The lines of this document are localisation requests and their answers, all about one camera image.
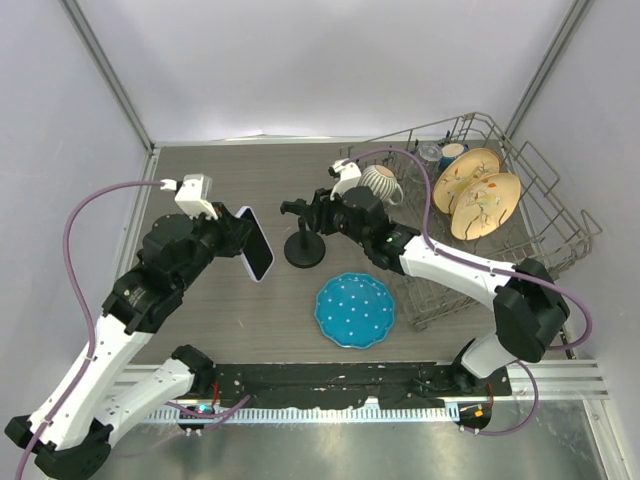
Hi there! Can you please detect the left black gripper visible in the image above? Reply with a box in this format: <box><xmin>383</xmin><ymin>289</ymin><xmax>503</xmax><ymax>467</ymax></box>
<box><xmin>174</xmin><ymin>201</ymin><xmax>253</xmax><ymax>291</ymax></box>

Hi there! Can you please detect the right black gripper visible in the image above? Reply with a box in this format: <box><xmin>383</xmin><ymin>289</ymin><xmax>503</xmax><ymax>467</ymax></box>
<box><xmin>301</xmin><ymin>183</ymin><xmax>369</xmax><ymax>248</ymax></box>

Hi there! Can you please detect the black phone stand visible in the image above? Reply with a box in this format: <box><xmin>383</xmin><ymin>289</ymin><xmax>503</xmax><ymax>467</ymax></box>
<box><xmin>283</xmin><ymin>228</ymin><xmax>326</xmax><ymax>269</ymax></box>

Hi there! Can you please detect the smartphone with lilac case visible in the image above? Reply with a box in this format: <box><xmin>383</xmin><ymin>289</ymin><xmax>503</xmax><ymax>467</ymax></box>
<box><xmin>236</xmin><ymin>206</ymin><xmax>275</xmax><ymax>283</ymax></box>

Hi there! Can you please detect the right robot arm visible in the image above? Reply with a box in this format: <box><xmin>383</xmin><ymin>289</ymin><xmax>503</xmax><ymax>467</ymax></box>
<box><xmin>280</xmin><ymin>187</ymin><xmax>570</xmax><ymax>395</ymax></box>

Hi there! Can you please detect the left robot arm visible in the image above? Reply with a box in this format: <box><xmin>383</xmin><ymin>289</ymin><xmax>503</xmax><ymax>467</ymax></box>
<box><xmin>5</xmin><ymin>203</ymin><xmax>253</xmax><ymax>479</ymax></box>

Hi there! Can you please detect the striped white mug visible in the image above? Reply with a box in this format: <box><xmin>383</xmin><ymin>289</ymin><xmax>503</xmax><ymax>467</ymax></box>
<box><xmin>358</xmin><ymin>165</ymin><xmax>404</xmax><ymax>206</ymax></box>

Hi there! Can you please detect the blue polka dot plate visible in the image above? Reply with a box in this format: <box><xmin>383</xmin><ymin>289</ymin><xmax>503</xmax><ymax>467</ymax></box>
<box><xmin>314</xmin><ymin>272</ymin><xmax>395</xmax><ymax>350</ymax></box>

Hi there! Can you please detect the clear drinking glass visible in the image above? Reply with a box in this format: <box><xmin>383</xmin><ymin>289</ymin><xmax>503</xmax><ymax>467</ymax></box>
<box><xmin>408</xmin><ymin>141</ymin><xmax>442</xmax><ymax>185</ymax></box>

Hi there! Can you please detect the blue ceramic cup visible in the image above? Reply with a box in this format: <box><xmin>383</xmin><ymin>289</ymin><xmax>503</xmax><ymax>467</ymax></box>
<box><xmin>439</xmin><ymin>142</ymin><xmax>468</xmax><ymax>171</ymax></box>

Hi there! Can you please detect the rear tan decorated plate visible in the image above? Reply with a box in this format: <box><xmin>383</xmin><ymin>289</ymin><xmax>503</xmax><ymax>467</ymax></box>
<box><xmin>432</xmin><ymin>148</ymin><xmax>502</xmax><ymax>214</ymax></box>

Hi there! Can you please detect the tan decorated plate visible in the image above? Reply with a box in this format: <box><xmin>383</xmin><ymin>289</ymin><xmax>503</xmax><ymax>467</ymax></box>
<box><xmin>450</xmin><ymin>173</ymin><xmax>521</xmax><ymax>241</ymax></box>
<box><xmin>432</xmin><ymin>148</ymin><xmax>502</xmax><ymax>214</ymax></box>

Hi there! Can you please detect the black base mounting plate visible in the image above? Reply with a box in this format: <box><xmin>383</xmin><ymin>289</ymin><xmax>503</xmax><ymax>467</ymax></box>
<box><xmin>180</xmin><ymin>362</ymin><xmax>512</xmax><ymax>410</ymax></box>

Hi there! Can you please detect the front tan decorated plate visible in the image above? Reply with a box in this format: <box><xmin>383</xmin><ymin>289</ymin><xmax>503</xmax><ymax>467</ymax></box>
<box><xmin>450</xmin><ymin>173</ymin><xmax>521</xmax><ymax>241</ymax></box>

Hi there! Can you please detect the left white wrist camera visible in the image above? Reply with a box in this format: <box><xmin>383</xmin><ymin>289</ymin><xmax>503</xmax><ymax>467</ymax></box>
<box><xmin>160</xmin><ymin>174</ymin><xmax>218</xmax><ymax>220</ymax></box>

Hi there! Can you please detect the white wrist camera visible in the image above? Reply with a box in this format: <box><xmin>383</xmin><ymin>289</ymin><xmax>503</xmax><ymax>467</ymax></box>
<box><xmin>160</xmin><ymin>174</ymin><xmax>218</xmax><ymax>220</ymax></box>
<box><xmin>328</xmin><ymin>158</ymin><xmax>362</xmax><ymax>200</ymax></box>

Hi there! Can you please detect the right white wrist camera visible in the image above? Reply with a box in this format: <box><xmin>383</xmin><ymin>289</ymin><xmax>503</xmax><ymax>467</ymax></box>
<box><xmin>328</xmin><ymin>158</ymin><xmax>362</xmax><ymax>200</ymax></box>

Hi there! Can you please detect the grey wire dish rack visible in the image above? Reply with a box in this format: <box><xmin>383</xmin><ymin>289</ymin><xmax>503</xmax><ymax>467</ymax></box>
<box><xmin>337</xmin><ymin>111</ymin><xmax>604</xmax><ymax>332</ymax></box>

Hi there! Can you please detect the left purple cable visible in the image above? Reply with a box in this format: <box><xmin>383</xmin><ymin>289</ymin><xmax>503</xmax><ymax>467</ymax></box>
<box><xmin>14</xmin><ymin>178</ymin><xmax>179</xmax><ymax>480</ymax></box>

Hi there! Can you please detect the white slotted cable duct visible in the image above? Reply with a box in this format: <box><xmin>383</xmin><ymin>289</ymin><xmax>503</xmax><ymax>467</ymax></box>
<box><xmin>122</xmin><ymin>403</ymin><xmax>460</xmax><ymax>424</ymax></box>

